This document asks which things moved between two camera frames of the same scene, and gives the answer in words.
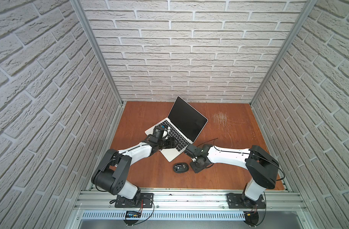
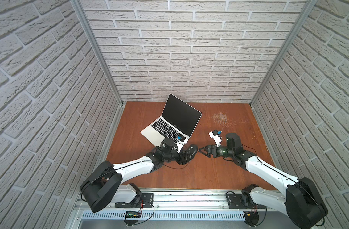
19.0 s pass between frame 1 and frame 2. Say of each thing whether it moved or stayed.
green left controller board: stayed
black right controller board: stayed
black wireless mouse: moved
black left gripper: moved
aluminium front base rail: stayed
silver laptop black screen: moved
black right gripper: moved
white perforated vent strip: stayed
